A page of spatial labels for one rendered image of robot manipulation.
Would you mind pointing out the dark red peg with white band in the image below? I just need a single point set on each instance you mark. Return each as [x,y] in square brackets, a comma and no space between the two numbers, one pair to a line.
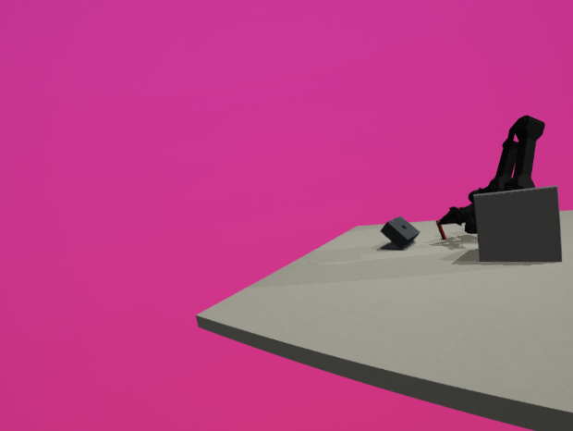
[441,230]

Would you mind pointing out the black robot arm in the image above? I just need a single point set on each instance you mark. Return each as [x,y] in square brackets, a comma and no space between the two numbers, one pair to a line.
[518,155]

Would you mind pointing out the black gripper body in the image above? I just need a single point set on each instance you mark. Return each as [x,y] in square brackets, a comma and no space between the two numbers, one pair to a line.
[465,214]

